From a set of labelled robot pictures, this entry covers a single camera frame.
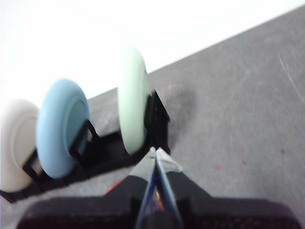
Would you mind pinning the pale yellow cream plate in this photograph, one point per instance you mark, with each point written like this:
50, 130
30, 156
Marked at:
14, 143

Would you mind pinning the pale green plate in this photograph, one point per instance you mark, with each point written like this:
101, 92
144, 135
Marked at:
132, 100

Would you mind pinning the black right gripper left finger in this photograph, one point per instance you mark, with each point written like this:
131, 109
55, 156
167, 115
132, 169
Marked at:
95, 212

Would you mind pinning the light blue plate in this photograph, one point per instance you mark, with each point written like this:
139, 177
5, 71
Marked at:
54, 133

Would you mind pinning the black plastic plate rack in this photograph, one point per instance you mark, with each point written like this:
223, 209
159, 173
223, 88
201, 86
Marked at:
107, 148

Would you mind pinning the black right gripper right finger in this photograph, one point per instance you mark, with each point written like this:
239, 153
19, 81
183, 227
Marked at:
214, 214

